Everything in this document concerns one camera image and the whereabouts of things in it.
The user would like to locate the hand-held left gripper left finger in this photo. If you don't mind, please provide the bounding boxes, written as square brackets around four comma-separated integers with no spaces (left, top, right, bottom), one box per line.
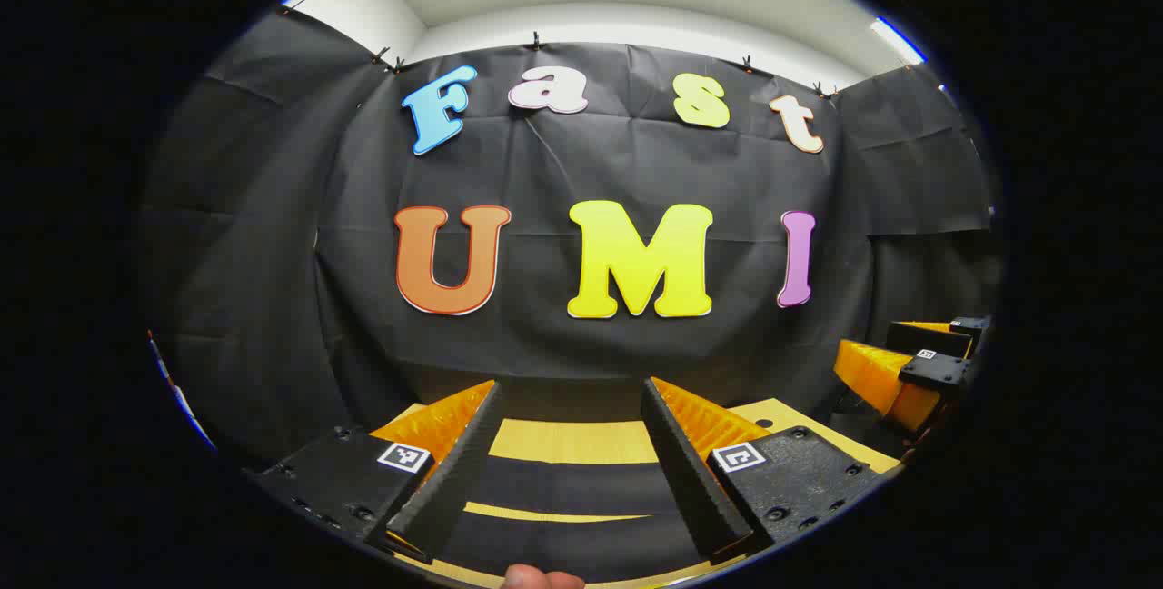
[244,378,503,564]

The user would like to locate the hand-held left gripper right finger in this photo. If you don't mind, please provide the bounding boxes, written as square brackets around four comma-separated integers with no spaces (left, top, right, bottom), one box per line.
[640,376,884,566]

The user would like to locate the black jeans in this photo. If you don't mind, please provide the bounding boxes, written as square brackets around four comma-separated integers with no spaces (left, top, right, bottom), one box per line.
[391,460,755,583]

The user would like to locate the long ceiling light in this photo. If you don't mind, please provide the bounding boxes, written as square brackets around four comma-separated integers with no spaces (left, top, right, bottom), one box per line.
[870,16,928,65]

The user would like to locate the black backdrop cloth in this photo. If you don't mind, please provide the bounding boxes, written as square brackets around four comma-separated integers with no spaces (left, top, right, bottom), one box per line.
[136,3,1005,472]

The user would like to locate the row of black cloth clips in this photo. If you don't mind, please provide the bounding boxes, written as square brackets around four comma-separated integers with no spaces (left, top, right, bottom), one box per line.
[277,0,841,101]

